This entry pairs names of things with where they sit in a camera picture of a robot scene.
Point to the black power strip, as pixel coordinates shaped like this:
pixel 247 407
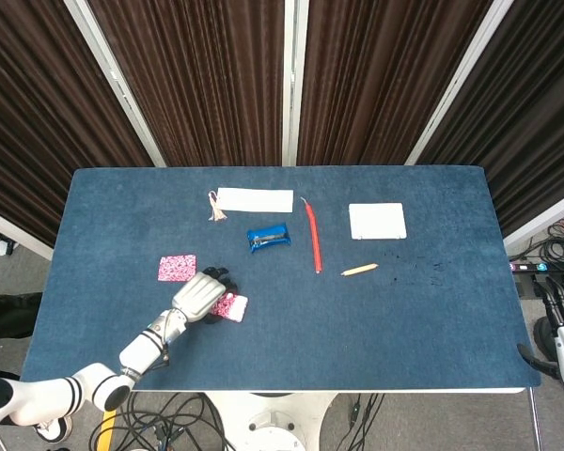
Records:
pixel 545 267

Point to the brown pleated curtain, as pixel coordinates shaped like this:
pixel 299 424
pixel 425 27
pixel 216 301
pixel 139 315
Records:
pixel 531 117
pixel 385 80
pixel 192 80
pixel 37 117

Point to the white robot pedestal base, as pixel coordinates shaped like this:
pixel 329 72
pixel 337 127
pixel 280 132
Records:
pixel 272 423

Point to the white floor adapter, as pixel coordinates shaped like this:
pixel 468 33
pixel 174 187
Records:
pixel 4 247

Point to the blue foil snack packet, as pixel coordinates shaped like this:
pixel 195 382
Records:
pixel 269 238

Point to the blue table mat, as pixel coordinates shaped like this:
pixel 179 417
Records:
pixel 333 338

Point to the white frame rail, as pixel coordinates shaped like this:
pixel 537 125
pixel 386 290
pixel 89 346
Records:
pixel 14 232
pixel 545 218

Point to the short wooden pencil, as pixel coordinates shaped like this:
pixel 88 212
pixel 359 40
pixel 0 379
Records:
pixel 359 269

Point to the black and white sneaker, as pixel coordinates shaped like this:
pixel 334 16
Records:
pixel 54 431

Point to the pink patterned card stack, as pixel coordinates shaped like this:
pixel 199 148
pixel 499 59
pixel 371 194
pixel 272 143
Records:
pixel 235 307

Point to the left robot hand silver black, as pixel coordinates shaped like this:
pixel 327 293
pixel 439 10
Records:
pixel 199 293

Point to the pink patterned single card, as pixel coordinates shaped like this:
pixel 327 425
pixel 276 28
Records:
pixel 177 268

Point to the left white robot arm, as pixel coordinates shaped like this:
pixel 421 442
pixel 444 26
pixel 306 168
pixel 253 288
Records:
pixel 138 350

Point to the white frame post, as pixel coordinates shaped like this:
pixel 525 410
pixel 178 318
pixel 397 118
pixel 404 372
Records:
pixel 456 89
pixel 117 89
pixel 293 80

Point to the white bookmark with tassel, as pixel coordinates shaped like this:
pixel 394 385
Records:
pixel 258 200

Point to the metal table leg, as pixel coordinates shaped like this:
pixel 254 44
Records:
pixel 536 418

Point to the yellow floor tape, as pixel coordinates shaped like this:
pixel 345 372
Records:
pixel 105 432

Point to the white square flat box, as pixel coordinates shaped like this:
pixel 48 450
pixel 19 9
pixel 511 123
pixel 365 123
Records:
pixel 377 221

